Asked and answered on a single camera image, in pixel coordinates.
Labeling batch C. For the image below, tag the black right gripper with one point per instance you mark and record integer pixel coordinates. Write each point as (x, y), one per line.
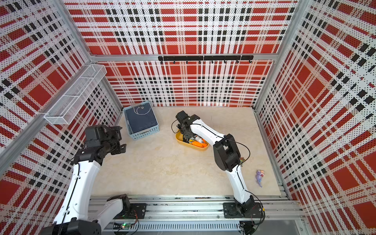
(187, 134)

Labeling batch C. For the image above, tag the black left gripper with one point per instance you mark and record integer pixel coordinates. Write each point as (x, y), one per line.
(116, 134)

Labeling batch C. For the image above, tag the orange hot glue gun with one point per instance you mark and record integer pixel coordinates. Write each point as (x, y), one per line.
(197, 144)

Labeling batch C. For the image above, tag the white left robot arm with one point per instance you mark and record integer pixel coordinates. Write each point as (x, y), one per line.
(73, 216)

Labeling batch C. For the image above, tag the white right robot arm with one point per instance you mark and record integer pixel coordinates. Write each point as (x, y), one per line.
(227, 157)

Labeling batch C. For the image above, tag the yellow plastic storage box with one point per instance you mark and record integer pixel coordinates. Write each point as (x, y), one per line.
(185, 142)

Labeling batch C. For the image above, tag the light blue perforated basket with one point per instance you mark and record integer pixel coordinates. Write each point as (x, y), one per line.
(144, 133)

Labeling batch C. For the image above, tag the dark blue folded cloth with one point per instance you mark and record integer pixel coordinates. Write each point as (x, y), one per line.
(140, 117)

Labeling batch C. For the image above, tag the green circuit board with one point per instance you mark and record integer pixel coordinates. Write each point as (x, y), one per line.
(122, 226)

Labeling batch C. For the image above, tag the purple toy figure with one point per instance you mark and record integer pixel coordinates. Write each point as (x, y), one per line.
(259, 176)

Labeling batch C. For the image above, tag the white wire mesh shelf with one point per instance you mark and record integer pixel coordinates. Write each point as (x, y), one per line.
(72, 100)

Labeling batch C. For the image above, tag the black wall hook rail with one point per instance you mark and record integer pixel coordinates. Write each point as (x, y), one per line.
(206, 58)

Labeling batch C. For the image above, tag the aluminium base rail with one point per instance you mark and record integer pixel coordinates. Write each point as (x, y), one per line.
(201, 213)

